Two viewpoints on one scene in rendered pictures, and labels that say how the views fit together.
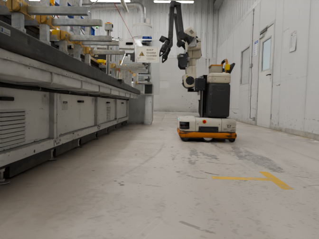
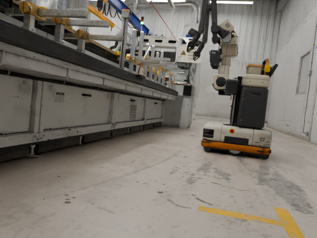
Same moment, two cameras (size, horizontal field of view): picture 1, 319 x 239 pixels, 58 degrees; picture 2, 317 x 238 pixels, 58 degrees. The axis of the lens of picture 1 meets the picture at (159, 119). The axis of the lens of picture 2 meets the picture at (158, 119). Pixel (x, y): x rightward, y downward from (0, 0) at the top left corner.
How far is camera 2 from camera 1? 58 cm
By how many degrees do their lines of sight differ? 11
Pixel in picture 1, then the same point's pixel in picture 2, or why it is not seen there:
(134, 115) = (170, 117)
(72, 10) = not seen: outside the picture
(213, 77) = (248, 79)
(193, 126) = (219, 135)
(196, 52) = (231, 49)
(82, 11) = not seen: outside the picture
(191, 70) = (223, 70)
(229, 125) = (262, 138)
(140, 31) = not seen: hidden behind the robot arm
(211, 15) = (271, 17)
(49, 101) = (31, 90)
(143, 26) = (196, 27)
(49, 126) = (29, 118)
